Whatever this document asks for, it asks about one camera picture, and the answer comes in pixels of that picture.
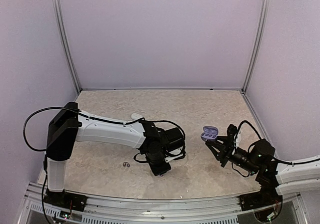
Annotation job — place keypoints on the blue-grey earbud charging case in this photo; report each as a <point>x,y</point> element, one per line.
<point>210,133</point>

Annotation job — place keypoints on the left aluminium frame post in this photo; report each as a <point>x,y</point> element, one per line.
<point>65,45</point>

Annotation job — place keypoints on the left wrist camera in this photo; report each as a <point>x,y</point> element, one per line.
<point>176,154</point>

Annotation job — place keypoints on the white earbud charging case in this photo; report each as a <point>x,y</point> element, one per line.
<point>136,116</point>

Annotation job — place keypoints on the aluminium frame post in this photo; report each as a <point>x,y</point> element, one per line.
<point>65,45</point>
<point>257,43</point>

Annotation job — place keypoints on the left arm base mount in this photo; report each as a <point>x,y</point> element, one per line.
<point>66,200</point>

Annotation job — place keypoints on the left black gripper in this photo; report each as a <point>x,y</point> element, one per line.
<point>158,171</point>

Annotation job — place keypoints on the right aluminium frame post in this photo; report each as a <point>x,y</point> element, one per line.
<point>257,43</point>

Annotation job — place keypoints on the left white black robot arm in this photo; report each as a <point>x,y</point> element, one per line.
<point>72,125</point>

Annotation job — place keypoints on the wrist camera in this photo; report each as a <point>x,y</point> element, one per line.
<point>176,154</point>
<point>237,140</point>

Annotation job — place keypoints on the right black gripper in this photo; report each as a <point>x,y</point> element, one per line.
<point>229,148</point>

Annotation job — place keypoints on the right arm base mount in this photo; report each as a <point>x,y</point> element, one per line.
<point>266,196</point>

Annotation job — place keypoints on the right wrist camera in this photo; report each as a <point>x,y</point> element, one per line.
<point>237,140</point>

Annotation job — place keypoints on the front aluminium rail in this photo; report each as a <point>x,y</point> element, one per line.
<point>102,209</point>

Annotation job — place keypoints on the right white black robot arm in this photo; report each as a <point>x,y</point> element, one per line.
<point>283,177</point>

